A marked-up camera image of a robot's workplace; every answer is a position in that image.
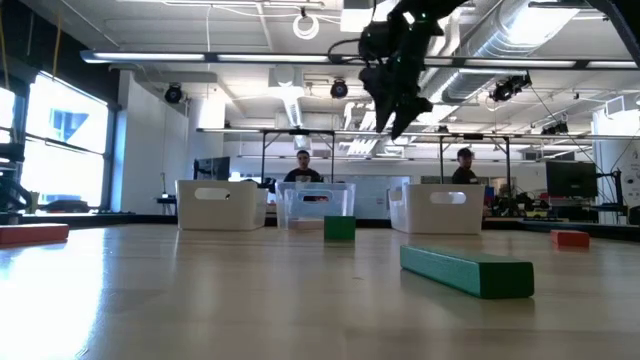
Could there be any green cube block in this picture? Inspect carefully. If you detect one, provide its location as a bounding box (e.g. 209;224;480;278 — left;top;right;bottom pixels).
323;215;357;242

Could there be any long ceiling light fixture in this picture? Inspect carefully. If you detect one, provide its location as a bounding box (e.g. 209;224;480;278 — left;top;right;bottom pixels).
79;49;361;65
424;57;640;71

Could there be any clear plastic bin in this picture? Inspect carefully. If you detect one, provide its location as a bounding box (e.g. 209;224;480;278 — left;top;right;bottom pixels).
274;181;357;232

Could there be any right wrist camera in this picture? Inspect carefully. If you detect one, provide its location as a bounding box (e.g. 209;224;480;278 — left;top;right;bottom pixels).
358;22;397;63

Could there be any long green bar block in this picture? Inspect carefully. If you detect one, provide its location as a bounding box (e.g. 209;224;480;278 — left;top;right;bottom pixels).
399;244;536;300

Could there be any yellow hanging cable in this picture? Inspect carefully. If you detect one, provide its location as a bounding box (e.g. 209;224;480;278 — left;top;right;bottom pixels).
51;13;65;77

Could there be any person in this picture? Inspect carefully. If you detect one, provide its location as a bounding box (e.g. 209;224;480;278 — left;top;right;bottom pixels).
451;147;481;185
283;149;324;184

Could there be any small natural wood block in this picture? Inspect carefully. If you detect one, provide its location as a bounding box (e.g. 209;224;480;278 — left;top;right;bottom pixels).
287;218;325;231

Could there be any short red bar block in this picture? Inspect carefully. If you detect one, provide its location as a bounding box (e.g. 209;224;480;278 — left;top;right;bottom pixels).
550;229;591;249

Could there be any large bright window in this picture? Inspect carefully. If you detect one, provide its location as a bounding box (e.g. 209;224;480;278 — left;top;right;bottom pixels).
0;69;110;209

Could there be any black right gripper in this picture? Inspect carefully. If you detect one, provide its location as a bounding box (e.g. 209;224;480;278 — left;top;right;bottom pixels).
358;9;444;141

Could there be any black hanging camera cluster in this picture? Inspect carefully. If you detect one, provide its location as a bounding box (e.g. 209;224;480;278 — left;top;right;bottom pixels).
488;73;533;104

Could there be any black metal station frame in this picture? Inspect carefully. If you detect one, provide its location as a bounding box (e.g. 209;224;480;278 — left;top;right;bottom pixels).
259;128;337;184
437;132;513;186

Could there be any white plastic bin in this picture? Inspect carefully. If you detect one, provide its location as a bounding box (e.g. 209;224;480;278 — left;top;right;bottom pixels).
388;183;486;235
175;179;269;232

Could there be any white coiled cable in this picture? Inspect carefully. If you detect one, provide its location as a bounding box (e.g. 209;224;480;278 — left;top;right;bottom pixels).
291;12;321;41

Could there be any silver ventilation duct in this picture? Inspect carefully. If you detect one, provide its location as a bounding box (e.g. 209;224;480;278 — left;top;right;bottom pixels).
419;0;584;104

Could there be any black computer monitor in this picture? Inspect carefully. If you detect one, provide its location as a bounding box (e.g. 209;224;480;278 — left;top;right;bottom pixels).
193;156;231;181
544;159;599;199

